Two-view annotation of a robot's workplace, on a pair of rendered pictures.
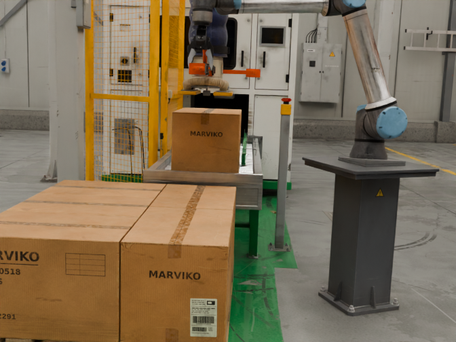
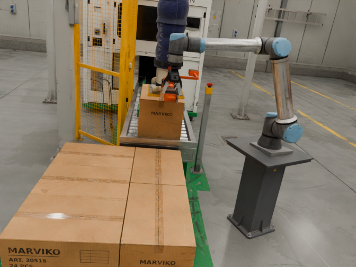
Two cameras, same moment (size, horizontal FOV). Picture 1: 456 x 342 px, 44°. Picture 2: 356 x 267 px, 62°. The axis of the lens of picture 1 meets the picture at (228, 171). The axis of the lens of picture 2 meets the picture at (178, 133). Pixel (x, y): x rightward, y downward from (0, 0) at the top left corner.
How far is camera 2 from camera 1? 0.99 m
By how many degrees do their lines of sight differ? 15
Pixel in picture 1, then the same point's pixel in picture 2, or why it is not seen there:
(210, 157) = (163, 128)
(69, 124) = (65, 89)
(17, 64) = (21, 8)
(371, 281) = (261, 217)
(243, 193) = (183, 152)
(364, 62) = (281, 92)
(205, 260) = (180, 254)
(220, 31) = not seen: hidden behind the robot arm
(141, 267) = (134, 258)
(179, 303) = not seen: outside the picture
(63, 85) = (60, 64)
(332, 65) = (214, 24)
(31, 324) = not seen: outside the picture
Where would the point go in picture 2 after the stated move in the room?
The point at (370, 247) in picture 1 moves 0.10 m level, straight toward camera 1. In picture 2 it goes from (264, 199) to (265, 206)
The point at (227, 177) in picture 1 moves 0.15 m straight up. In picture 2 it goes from (174, 143) to (176, 127)
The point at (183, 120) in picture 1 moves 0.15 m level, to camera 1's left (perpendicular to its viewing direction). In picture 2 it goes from (147, 104) to (130, 103)
